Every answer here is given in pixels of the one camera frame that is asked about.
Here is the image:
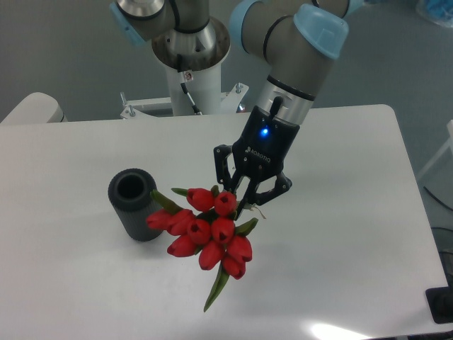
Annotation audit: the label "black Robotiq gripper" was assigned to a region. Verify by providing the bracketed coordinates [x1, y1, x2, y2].
[213, 106, 300, 218]

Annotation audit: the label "red tulip bouquet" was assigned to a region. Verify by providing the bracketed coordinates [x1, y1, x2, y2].
[146, 186, 258, 311]

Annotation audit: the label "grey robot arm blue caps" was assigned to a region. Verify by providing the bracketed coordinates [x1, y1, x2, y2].
[110, 1, 361, 209]

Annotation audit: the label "dark grey ribbed vase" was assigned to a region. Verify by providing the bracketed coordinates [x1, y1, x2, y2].
[108, 169, 162, 242]

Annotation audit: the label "white chair back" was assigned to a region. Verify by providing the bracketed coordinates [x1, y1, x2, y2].
[1, 92, 68, 125]

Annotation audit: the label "black device at table edge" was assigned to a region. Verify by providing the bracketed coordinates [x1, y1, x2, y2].
[425, 287, 452, 324]

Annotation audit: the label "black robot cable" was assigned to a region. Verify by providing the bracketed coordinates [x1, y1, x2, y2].
[179, 81, 203, 116]

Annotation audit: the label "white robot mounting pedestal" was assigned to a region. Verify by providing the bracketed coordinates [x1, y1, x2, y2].
[119, 17, 249, 120]

